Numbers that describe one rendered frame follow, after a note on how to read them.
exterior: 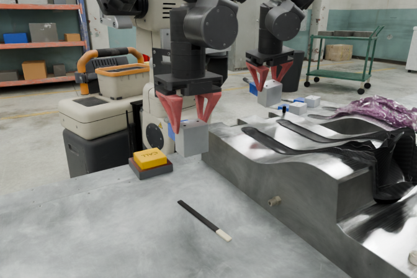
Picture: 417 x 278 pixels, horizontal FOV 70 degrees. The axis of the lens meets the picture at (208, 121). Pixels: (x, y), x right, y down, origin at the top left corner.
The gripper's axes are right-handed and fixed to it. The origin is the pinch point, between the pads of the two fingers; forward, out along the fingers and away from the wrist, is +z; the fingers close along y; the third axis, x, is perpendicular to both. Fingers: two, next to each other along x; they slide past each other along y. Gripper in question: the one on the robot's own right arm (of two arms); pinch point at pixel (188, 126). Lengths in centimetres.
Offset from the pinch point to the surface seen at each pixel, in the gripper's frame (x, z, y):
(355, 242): -27.7, 9.2, 10.0
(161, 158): 12.5, 11.8, -0.6
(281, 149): -4.7, 7.3, 18.9
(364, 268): -29.5, 11.9, 10.0
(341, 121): -0.4, 6.9, 44.4
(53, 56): 544, 54, 19
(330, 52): 480, 75, 681
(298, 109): 14.4, 7.8, 44.5
